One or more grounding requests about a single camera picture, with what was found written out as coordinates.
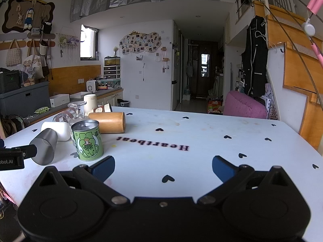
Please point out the grey storage box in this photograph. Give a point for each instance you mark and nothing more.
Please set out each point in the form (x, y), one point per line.
(24, 100)

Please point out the wooden staircase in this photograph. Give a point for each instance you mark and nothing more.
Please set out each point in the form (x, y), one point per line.
(297, 70)

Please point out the blue plush doll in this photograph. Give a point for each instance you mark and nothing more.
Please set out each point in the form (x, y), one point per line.
(29, 17)

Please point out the green printed tin can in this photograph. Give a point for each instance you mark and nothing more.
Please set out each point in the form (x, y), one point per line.
(88, 142)

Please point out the black waste bin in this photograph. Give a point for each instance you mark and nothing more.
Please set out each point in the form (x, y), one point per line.
(123, 103)

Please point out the window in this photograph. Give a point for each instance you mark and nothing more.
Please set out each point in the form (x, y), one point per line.
(88, 45)

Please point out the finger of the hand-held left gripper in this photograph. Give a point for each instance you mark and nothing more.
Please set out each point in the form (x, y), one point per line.
(31, 151)

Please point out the light blue heart tablecloth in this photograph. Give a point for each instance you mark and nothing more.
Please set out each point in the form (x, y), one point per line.
(191, 141)

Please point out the printed canvas tote bag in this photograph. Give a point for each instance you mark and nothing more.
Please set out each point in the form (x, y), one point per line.
(34, 65)

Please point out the pink hoop with white weight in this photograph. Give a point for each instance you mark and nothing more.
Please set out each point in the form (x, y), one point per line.
(309, 29)

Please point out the white ceramic cup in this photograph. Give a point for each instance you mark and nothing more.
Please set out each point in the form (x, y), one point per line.
(59, 130)

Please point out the brown wall pinboard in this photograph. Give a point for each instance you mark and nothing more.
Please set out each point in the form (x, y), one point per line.
(15, 17)

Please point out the small white appliance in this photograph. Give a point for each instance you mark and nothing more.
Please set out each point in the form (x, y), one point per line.
(91, 86)

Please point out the white knitted bag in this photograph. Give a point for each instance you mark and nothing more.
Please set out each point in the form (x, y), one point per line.
(13, 56)

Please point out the white counter cabinet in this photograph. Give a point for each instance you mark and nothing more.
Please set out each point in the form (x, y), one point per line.
(108, 97)

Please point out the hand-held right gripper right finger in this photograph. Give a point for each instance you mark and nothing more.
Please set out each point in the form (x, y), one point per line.
(223, 169)

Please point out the pink pouf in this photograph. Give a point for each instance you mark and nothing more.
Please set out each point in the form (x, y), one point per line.
(242, 105)

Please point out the grey metal cup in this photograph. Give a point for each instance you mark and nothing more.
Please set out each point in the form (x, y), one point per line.
(45, 146)

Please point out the white drawer organiser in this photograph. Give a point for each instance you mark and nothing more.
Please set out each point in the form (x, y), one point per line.
(111, 72)

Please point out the green wipes pack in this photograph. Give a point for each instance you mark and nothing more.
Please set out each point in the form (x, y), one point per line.
(41, 110)

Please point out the wooden cup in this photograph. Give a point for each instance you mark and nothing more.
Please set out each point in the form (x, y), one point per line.
(108, 122)

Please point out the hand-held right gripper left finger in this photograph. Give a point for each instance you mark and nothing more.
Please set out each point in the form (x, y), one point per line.
(103, 168)

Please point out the white cardboard box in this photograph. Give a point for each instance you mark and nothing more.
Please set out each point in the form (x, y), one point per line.
(59, 100)

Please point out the black bag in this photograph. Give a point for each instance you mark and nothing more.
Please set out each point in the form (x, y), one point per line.
(9, 80)

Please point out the glass fish tank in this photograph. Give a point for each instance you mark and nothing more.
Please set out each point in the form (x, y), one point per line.
(112, 61)

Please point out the red cardboard box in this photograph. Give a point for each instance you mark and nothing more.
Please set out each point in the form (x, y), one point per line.
(214, 107)

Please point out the clear wine glass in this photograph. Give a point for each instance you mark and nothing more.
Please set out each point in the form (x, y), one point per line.
(78, 109)

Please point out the cloud-shaped photo board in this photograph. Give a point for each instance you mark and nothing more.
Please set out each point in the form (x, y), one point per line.
(140, 42)

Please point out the black hanging garment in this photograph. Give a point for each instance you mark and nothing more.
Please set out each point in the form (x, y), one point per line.
(253, 60)

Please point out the clear drinking glass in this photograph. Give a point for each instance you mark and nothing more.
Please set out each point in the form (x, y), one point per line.
(63, 117)

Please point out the brown and white paper cup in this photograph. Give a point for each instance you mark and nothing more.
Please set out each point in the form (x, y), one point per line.
(103, 109)

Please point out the dark entrance door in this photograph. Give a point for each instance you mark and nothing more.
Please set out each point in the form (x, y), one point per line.
(205, 80)

